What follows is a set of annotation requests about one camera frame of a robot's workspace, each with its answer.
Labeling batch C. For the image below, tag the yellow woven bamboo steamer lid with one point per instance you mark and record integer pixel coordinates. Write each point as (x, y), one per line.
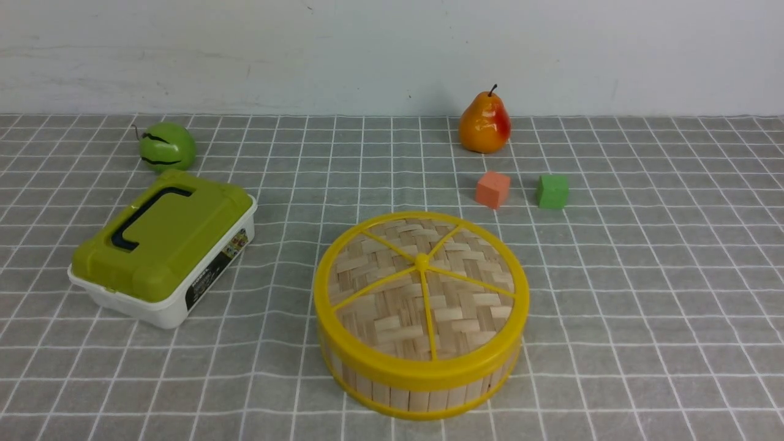
(419, 301)

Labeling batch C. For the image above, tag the yellow bamboo steamer basket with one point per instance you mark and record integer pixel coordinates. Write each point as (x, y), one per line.
(429, 404)

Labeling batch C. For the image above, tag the orange foam cube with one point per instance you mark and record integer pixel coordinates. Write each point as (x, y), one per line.
(492, 189)

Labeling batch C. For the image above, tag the orange red toy pear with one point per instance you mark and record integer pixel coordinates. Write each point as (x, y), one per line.
(485, 126)

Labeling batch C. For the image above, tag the green foam cube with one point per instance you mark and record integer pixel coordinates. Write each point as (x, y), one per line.
(552, 191)

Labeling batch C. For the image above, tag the grey white grid tablecloth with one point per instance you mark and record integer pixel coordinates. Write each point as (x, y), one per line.
(656, 293)

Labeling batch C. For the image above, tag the green lidded white storage box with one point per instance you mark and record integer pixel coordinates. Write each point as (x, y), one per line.
(158, 257)

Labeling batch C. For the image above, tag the green striped toy melon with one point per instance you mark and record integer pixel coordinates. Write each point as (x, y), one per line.
(166, 146)

